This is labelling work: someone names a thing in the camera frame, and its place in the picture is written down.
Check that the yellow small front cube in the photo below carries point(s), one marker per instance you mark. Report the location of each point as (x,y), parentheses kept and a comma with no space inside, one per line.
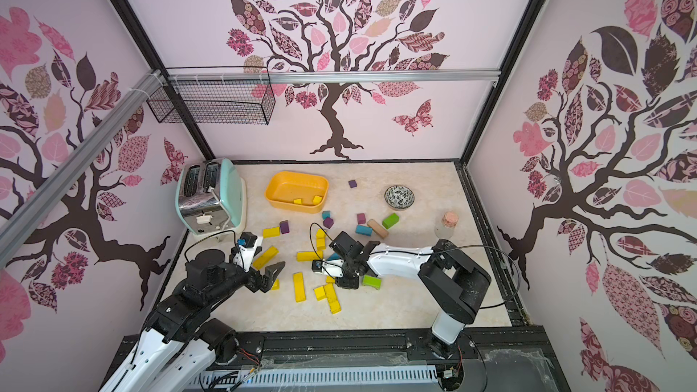
(320,293)

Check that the black wire basket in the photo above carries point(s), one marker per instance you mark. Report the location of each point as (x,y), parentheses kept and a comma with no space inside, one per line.
(215,95)

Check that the aluminium rail back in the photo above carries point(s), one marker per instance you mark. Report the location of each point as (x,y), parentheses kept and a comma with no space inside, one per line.
(463,75)

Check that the mint chrome toaster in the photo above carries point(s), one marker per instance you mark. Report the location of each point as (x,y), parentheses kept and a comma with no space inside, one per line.
(212,198)

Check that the white slotted cable duct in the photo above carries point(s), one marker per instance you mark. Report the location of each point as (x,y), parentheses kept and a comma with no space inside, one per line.
(400,378)

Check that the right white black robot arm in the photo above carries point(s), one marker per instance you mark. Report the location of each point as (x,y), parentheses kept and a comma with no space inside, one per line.
(456,282)

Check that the green block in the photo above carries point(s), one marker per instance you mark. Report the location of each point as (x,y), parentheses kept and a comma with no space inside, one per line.
(390,221)
(372,282)

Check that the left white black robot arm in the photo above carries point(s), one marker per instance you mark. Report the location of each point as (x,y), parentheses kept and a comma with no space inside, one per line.
(180,338)

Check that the long yellow diagonal block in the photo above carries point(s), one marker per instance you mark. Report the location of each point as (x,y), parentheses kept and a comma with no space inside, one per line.
(269,254)

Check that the green block front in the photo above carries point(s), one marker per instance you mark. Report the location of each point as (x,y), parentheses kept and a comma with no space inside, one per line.
(372,282)

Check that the aluminium rail left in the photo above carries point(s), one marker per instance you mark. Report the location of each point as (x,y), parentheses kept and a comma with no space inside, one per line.
(16,231)

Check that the teal block far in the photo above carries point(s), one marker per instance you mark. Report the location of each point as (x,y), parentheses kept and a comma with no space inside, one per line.
(364,230)

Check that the yellow horizontal mid block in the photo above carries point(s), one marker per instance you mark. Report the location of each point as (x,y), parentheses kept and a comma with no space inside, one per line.
(309,256)

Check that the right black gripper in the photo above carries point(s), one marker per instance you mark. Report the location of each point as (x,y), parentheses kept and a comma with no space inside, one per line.
(348,273)

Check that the yellow long upright block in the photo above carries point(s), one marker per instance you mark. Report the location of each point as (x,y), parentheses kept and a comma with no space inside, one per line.
(299,287)

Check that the patterned ceramic bowl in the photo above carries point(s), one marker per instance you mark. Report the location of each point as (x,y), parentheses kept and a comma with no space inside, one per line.
(399,197)

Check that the yellow long front block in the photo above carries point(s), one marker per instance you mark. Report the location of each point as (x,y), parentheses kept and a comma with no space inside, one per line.
(332,298)

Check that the wooden beige far block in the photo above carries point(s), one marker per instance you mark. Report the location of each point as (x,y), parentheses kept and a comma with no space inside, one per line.
(378,229)

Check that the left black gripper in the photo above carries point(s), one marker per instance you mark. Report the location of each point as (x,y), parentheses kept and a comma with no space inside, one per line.
(269,279)

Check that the green block far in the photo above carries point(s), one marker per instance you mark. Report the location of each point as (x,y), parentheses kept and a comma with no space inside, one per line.
(390,221)

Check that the purple cube left block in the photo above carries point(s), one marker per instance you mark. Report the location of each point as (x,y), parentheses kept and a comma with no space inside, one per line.
(284,226)

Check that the yellow plastic tray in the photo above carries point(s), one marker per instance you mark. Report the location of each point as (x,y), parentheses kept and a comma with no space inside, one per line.
(284,187)

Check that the aluminium rail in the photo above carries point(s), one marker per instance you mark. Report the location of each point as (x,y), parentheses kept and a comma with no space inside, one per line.
(463,75)
(16,231)

